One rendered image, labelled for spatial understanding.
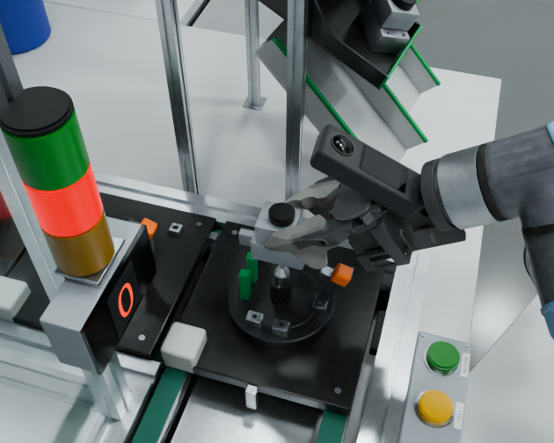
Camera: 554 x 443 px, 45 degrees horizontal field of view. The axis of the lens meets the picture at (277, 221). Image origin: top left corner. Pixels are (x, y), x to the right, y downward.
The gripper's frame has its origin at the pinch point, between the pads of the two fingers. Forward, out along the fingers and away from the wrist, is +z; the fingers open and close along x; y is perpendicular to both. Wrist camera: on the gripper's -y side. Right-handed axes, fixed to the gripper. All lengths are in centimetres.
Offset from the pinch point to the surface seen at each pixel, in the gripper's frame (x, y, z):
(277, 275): -0.8, 7.6, 5.0
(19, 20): 55, -26, 71
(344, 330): -1.6, 18.8, 1.7
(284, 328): -5.6, 12.0, 5.3
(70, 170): -20.0, -24.9, -6.6
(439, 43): 220, 99, 57
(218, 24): 100, 8, 63
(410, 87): 46.4, 16.0, -0.6
